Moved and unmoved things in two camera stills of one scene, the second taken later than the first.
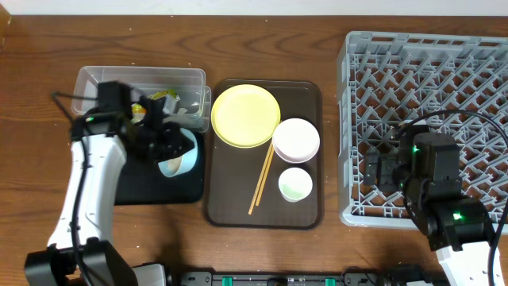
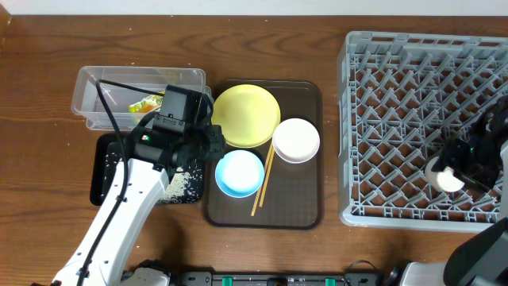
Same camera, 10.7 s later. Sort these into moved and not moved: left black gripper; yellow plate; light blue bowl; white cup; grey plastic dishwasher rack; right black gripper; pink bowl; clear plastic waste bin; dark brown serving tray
Moved: right black gripper; white cup; light blue bowl; left black gripper
Not moved: clear plastic waste bin; dark brown serving tray; grey plastic dishwasher rack; pink bowl; yellow plate
